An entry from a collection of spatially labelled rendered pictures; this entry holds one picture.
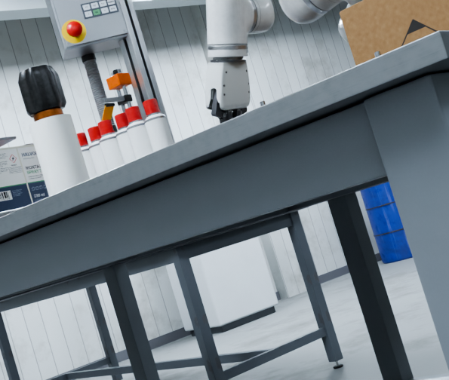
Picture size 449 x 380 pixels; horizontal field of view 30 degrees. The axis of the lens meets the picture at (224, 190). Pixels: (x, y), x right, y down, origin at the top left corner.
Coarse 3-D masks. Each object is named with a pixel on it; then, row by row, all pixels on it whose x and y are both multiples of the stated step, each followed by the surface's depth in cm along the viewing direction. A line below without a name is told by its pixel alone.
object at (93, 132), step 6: (96, 126) 205; (90, 132) 205; (96, 132) 205; (90, 138) 206; (96, 138) 205; (96, 144) 204; (90, 150) 205; (96, 150) 204; (96, 156) 204; (102, 156) 204; (96, 162) 204; (102, 162) 204; (96, 168) 205; (102, 168) 204
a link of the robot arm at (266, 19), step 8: (256, 0) 176; (264, 0) 177; (264, 8) 176; (272, 8) 178; (264, 16) 176; (272, 16) 178; (256, 24) 176; (264, 24) 177; (272, 24) 180; (256, 32) 179
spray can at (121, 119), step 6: (120, 114) 198; (120, 120) 198; (126, 120) 199; (120, 126) 198; (126, 126) 198; (120, 132) 198; (126, 132) 197; (120, 138) 198; (126, 138) 197; (120, 144) 198; (126, 144) 197; (120, 150) 199; (126, 150) 197; (132, 150) 197; (126, 156) 197; (132, 156) 197; (126, 162) 198
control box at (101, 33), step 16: (48, 0) 209; (64, 0) 208; (80, 0) 209; (96, 0) 210; (64, 16) 207; (80, 16) 208; (112, 16) 210; (64, 32) 207; (96, 32) 209; (112, 32) 210; (64, 48) 207; (80, 48) 209; (96, 48) 214; (112, 48) 219
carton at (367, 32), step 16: (368, 0) 173; (384, 0) 171; (400, 0) 169; (416, 0) 166; (432, 0) 164; (448, 0) 162; (352, 16) 176; (368, 16) 174; (384, 16) 172; (400, 16) 169; (416, 16) 167; (432, 16) 165; (448, 16) 163; (352, 32) 177; (368, 32) 174; (384, 32) 172; (400, 32) 170; (416, 32) 168; (432, 32) 165; (352, 48) 178; (368, 48) 175; (384, 48) 173
